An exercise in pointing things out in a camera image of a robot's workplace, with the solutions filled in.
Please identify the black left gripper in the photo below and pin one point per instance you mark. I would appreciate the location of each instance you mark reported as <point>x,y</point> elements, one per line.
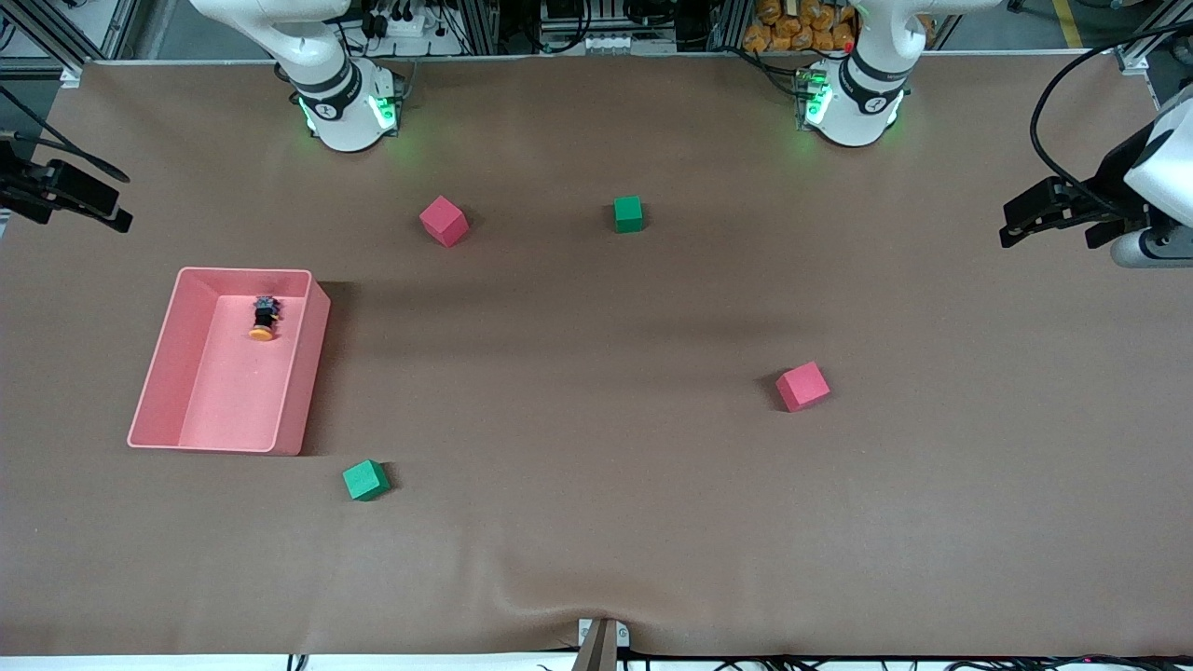
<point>1111,173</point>

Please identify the orange capped black button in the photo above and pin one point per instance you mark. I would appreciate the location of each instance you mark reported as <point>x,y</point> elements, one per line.
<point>264,317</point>

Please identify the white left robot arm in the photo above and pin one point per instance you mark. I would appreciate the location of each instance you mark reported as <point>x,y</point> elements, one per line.
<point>853,126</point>

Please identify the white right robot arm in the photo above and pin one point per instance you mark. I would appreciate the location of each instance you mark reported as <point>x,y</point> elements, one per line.
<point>345,130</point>

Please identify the pink plastic bin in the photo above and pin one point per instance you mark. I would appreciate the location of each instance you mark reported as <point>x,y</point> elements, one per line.
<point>233,391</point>

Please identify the red foam cube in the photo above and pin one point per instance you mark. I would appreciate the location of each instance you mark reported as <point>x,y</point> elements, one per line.
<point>802,387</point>
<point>443,221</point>

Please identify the orange bag pile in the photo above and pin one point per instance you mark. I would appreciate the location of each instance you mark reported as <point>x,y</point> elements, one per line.
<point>802,28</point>

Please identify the white power strip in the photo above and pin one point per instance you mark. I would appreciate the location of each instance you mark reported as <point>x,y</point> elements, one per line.
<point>405,23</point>

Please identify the green foam cube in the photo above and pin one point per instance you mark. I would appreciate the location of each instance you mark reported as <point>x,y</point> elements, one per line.
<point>365,480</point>
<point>628,213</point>

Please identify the white terminal strip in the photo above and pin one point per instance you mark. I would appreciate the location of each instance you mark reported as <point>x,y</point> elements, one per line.
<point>629,42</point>

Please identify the brown table mat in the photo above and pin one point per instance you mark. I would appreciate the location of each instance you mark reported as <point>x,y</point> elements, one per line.
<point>596,522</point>

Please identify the aluminium frame profile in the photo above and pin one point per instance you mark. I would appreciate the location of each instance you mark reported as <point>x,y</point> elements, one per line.
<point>1142,51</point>
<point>51,35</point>

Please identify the metal table edge bracket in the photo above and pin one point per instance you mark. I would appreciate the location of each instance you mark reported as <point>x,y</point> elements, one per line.
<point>601,643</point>

